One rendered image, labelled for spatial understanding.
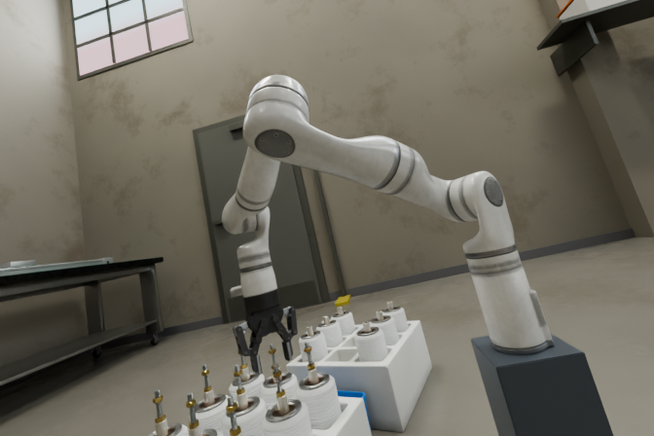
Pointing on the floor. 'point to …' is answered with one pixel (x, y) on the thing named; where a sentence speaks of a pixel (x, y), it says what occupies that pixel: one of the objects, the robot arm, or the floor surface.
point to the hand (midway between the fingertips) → (272, 360)
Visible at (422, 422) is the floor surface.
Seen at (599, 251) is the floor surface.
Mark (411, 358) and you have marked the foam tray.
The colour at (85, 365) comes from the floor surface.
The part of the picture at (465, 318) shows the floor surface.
